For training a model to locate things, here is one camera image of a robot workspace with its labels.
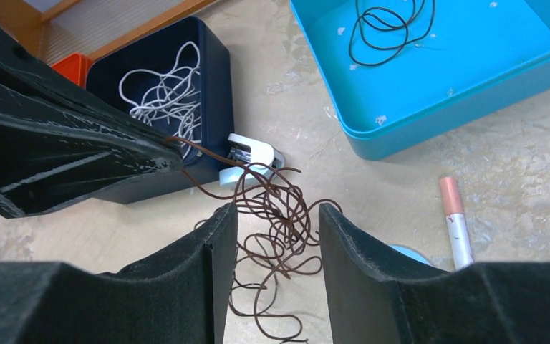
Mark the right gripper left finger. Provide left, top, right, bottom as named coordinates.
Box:
left=0, top=204, right=238, bottom=343

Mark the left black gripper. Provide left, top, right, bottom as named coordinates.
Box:
left=0, top=28, right=183, bottom=218

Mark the white cable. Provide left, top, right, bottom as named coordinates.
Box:
left=118, top=41, right=203, bottom=160

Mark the cable bundle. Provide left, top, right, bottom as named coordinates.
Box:
left=165, top=136, right=343, bottom=344

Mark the black cable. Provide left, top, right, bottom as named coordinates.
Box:
left=348, top=0, right=436, bottom=67

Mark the white blue small device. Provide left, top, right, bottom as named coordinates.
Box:
left=219, top=133, right=286, bottom=189

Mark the dark blue square tray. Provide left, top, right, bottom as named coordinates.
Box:
left=85, top=16, right=234, bottom=204

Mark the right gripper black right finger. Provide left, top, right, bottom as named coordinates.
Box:
left=319, top=204, right=550, bottom=343

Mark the wooden shelf rack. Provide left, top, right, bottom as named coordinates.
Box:
left=0, top=1, right=212, bottom=63

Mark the orange white pen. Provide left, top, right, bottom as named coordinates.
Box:
left=439, top=176, right=474, bottom=270

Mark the orange square tray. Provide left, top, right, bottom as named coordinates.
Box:
left=51, top=52, right=93, bottom=89

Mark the teal square tray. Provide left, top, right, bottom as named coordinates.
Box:
left=291, top=1, right=550, bottom=161

